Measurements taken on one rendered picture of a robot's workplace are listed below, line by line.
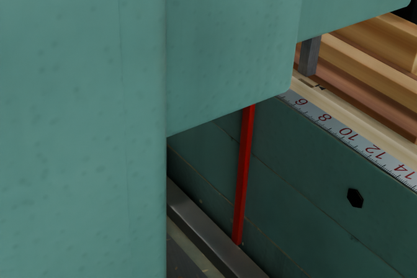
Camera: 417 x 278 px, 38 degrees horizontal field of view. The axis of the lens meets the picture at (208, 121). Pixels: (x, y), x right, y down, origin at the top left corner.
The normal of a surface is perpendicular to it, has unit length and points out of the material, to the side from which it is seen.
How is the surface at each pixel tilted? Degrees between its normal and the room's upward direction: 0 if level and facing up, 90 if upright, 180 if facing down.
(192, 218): 0
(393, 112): 0
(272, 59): 90
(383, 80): 90
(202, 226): 0
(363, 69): 90
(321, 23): 90
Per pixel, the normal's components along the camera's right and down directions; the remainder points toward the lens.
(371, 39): -0.81, 0.31
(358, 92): 0.04, -0.82
